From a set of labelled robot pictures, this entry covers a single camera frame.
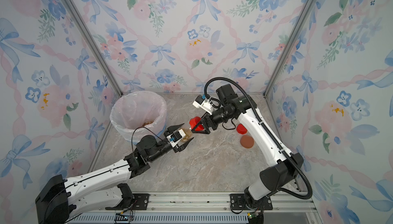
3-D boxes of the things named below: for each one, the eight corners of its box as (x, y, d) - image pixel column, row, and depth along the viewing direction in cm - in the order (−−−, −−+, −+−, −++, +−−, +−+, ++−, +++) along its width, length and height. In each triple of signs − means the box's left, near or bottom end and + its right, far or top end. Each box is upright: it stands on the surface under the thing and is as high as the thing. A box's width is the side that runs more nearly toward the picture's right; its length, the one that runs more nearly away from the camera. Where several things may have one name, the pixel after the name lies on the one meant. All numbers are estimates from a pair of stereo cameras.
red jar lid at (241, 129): (241, 135, 100) (241, 133, 98) (234, 127, 103) (235, 125, 101) (247, 132, 101) (248, 130, 99) (240, 124, 105) (241, 122, 103)
